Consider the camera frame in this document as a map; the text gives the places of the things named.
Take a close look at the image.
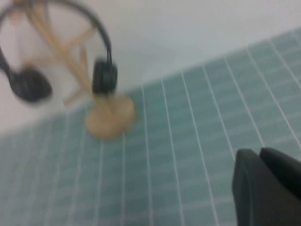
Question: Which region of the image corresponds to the teal checkered tablecloth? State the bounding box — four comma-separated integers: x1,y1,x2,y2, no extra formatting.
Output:
0,27,301,226

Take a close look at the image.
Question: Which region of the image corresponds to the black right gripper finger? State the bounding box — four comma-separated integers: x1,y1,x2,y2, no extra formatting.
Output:
231,146,301,226

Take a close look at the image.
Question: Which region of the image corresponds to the black over-ear headphones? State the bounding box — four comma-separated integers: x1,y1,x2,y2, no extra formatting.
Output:
0,0,119,104

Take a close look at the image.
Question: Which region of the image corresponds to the wooden headphone stand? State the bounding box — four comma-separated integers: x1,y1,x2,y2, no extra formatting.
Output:
9,0,137,141

